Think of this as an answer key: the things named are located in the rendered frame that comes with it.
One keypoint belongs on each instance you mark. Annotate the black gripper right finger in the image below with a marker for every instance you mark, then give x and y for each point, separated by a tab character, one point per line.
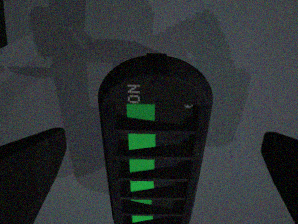
280	153

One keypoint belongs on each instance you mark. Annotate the dark grey controller unit with green rocker switches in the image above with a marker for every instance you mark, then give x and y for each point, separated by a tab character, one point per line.
155	113

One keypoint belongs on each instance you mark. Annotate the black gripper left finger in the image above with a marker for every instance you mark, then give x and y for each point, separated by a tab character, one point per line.
28	168

